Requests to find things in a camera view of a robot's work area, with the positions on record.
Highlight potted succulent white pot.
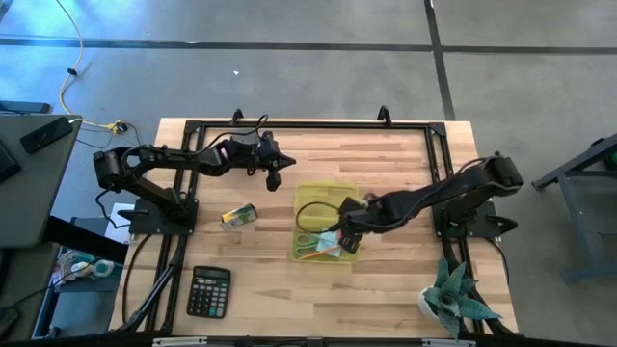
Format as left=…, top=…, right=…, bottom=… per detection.
left=416, top=255, right=503, bottom=341

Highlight translucent yellow pencil case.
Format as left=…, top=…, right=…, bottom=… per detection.
left=289, top=180, right=362, bottom=264

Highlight black desk calculator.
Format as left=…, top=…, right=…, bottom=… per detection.
left=185, top=265, right=232, bottom=320

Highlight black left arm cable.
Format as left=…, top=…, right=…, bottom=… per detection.
left=192, top=114, right=270, bottom=158

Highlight grey side table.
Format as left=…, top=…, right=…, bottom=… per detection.
left=0, top=113, right=84, bottom=250

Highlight cream floor cable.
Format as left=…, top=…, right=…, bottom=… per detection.
left=53, top=0, right=121, bottom=131

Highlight black keyboard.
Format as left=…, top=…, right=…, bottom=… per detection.
left=0, top=138, right=23, bottom=185

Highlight white box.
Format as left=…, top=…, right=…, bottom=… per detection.
left=103, top=201, right=137, bottom=243

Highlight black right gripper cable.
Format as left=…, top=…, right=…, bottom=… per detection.
left=294, top=200, right=344, bottom=235

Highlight grey metal cart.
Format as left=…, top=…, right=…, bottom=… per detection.
left=532, top=132, right=617, bottom=283

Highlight silver table bracket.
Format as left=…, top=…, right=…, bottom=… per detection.
left=151, top=335, right=209, bottom=347
left=421, top=338, right=477, bottom=347

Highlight black flat device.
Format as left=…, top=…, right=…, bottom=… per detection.
left=0, top=99, right=53, bottom=116

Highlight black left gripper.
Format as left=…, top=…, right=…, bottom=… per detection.
left=229, top=130, right=297, bottom=193

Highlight black aluminium table frame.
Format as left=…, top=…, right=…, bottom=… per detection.
left=109, top=118, right=520, bottom=338

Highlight orange pencil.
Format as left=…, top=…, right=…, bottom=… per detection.
left=298, top=247, right=341, bottom=261

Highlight green handled scissors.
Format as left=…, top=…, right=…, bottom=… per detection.
left=294, top=232, right=320, bottom=258

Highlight black smartphone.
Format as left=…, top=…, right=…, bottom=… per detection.
left=19, top=116, right=75, bottom=156

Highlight blue sticky note pad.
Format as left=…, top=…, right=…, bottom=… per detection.
left=316, top=229, right=342, bottom=258

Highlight blue storage bin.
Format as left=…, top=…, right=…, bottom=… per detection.
left=30, top=245, right=127, bottom=339

